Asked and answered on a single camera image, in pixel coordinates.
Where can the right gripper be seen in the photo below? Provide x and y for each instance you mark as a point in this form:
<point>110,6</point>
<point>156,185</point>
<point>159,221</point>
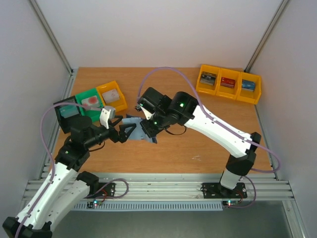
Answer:
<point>148,127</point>

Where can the left corner aluminium profile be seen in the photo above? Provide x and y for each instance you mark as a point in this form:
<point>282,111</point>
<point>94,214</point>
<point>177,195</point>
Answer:
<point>51,36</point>

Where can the black bin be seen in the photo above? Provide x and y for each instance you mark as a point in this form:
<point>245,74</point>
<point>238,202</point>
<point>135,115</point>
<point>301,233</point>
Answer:
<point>65,123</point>

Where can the green bin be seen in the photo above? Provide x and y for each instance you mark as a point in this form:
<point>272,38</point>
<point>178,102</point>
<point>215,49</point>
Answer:
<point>94,115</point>

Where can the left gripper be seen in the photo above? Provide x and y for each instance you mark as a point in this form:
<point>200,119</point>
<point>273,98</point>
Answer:
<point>122,137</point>

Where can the left controller board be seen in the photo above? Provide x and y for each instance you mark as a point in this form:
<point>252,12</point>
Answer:
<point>94,204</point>

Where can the white card stack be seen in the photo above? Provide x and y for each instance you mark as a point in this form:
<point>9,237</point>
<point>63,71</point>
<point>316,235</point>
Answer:
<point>110,96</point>

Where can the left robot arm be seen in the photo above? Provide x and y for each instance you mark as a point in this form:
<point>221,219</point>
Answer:
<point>65,185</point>

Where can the yellow bin middle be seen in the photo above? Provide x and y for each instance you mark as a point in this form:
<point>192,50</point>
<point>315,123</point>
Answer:
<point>230,93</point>

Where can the right corner aluminium profile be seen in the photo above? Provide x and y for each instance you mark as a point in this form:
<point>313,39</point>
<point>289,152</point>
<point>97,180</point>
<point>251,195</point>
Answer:
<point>267,33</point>

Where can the corner aluminium profile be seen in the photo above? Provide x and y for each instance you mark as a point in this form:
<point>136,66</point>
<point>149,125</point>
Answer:
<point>51,36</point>
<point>267,33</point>

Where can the yellow bin far right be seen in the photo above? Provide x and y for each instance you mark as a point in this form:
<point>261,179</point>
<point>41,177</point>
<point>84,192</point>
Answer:
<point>246,96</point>

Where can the yellow bin left side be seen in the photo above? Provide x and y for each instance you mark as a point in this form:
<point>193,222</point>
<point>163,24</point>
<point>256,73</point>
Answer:
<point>119,105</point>

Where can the yellow bin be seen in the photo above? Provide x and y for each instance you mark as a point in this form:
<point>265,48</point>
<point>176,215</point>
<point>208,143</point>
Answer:
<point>230,93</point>
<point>204,88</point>
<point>119,105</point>
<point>246,96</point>

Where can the right controller board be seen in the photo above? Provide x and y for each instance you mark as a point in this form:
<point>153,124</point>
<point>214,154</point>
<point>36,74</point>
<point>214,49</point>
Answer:
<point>230,203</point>

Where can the aluminium rail base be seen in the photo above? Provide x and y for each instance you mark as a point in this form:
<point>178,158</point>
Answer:
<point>186,187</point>

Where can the grey slotted cable duct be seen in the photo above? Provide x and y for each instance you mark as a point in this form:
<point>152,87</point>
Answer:
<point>134,206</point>

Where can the blue card stack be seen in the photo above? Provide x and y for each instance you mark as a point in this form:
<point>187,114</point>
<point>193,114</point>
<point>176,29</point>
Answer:
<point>248,85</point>

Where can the controller board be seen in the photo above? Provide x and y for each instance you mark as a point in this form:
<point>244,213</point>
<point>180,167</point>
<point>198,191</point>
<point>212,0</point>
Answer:
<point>94,204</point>
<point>230,203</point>

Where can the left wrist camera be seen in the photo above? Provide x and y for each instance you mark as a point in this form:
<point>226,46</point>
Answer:
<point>107,113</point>

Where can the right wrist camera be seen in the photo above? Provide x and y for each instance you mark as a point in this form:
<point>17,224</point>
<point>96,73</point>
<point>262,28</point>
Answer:
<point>148,115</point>

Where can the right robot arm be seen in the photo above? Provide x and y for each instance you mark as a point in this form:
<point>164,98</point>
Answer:
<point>161,112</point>

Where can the black card stack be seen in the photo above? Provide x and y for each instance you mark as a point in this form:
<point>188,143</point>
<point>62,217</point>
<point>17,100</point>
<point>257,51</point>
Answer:
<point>208,78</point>

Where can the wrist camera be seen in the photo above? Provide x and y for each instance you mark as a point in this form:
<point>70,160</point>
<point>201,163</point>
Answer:
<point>148,115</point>
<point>107,113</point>

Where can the yellow bin far left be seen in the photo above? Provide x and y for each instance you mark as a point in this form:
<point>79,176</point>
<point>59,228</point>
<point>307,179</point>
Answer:
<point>204,88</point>

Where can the teal card stack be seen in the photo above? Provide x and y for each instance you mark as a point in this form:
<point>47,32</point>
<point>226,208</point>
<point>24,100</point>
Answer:
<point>68,111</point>

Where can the red spot card stack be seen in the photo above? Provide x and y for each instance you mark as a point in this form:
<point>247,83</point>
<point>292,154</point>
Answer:
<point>92,101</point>

